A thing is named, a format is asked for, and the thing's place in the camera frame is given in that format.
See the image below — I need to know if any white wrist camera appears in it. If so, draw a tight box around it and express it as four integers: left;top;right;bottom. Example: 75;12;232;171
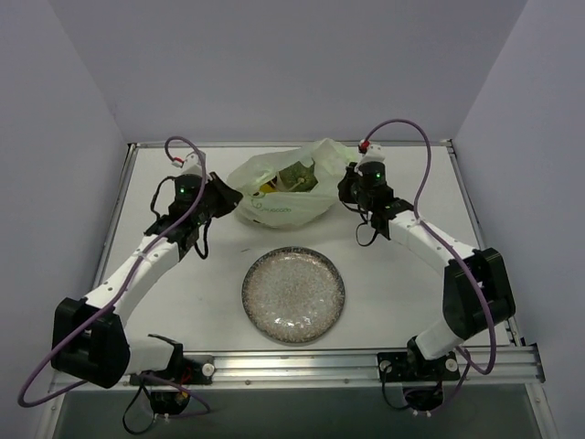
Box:
171;152;204;177
357;140;386;164

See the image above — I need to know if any yellow fake lemon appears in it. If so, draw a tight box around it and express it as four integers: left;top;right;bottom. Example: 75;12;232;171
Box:
259;182;278;193

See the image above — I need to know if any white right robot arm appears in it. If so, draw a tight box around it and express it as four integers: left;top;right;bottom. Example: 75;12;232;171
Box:
338;161;516;378

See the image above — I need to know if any speckled ceramic plate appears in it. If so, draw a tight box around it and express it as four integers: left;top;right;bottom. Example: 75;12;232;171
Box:
241;246;346;345

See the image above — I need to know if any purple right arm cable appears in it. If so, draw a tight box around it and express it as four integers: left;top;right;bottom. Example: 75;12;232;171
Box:
363;119;497;408

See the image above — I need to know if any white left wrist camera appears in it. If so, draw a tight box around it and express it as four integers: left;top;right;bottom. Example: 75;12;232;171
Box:
171;152;204;177

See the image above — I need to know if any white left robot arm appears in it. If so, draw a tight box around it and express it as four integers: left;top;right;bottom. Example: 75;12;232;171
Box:
50;174;243;389

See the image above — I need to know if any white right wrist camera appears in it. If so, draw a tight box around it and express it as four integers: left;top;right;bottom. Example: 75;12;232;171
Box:
357;140;386;164

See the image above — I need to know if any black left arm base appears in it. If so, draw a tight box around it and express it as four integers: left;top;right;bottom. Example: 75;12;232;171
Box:
129;354;216;419

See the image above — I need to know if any aluminium front rail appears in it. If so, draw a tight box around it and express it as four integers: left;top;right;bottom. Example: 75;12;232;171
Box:
49;345;548;390

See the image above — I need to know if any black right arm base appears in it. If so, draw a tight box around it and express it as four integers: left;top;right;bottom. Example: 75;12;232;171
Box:
377;350;461;417

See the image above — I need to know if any light green plastic bag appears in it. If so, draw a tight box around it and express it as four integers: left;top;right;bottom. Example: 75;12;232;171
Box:
228;138;358;229

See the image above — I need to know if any green netted fake melon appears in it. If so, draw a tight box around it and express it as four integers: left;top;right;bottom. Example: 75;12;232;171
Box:
276;161;318;192

